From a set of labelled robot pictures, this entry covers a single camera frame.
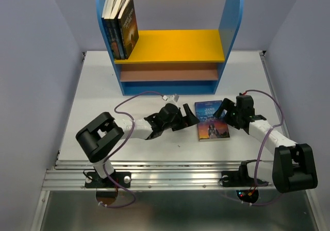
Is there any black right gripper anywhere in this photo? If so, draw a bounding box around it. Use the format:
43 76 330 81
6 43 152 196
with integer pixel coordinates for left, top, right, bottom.
211 97 242 129

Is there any Jane Eyre book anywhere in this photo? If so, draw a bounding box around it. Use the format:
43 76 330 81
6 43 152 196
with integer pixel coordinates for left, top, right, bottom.
194 100 230 142

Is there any Three Days to See book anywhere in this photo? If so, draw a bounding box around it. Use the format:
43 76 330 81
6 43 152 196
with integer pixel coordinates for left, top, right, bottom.
119 0 139 59

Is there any A Tale of Two Cities book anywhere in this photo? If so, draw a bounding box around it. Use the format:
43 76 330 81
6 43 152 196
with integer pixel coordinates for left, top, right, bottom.
106 0 121 60

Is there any Animal Farm book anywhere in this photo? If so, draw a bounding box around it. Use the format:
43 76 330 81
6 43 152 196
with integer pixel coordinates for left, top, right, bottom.
102 0 113 56

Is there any Nineteen Eighty-Four book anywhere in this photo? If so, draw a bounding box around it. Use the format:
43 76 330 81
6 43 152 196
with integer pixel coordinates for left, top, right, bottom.
111 0 126 60

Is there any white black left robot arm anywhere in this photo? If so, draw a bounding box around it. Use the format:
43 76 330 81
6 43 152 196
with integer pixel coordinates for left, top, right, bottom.
75 103 200 187

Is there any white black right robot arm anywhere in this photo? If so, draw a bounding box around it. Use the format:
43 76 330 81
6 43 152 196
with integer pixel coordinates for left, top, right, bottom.
214 94 318 193

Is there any blue yellow wooden bookshelf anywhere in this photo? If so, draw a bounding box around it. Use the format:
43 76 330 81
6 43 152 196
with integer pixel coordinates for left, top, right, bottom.
95 0 244 95

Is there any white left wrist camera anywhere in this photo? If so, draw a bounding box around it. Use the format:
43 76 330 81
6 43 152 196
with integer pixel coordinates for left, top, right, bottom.
162 94 179 106

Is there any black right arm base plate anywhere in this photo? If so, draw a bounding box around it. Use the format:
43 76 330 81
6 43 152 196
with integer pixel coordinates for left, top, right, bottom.
221 171 247 187

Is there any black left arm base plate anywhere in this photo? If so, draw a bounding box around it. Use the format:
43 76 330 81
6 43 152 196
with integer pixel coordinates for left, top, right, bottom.
83 171 131 189

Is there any aluminium mounting rail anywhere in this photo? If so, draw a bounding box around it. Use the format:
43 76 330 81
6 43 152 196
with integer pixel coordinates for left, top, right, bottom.
41 160 315 190

